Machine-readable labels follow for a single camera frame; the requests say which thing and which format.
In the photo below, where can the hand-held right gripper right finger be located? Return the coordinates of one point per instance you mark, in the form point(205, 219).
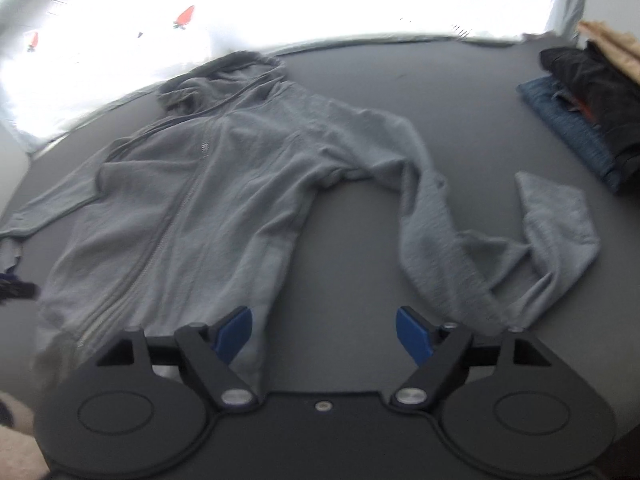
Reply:
point(414, 334)

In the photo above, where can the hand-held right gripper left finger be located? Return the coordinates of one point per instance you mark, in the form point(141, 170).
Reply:
point(234, 332)

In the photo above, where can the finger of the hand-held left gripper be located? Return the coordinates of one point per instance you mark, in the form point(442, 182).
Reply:
point(20, 290)

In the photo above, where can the grey zip hoodie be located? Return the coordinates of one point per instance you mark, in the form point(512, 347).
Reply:
point(200, 210)

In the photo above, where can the folded blue jeans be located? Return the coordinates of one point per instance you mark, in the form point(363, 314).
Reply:
point(565, 115)

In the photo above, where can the folded black garment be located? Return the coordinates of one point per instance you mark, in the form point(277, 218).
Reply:
point(600, 90)

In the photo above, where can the folded beige garment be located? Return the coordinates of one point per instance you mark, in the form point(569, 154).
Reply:
point(617, 47)

